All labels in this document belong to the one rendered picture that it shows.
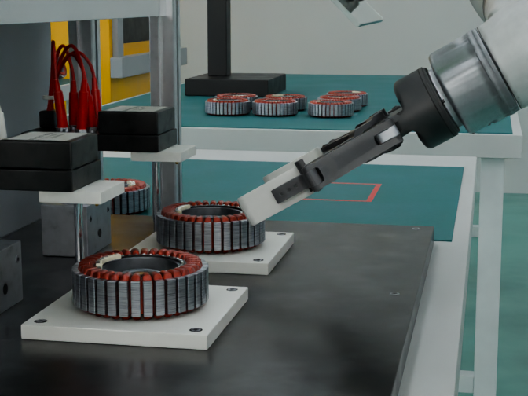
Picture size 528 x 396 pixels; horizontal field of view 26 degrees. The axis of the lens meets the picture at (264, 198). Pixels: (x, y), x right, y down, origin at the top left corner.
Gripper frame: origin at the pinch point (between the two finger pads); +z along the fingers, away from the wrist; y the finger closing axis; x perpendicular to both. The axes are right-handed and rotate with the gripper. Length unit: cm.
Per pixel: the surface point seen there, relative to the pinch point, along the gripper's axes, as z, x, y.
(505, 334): 14, -88, 239
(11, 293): 18.4, 4.6, -22.7
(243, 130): 30, 7, 133
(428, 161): -7, -14, 90
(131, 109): 7.7, 14.4, -0.9
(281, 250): 1.5, -5.6, -0.1
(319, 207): 4.4, -7.3, 40.6
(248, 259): 3.3, -4.2, -6.2
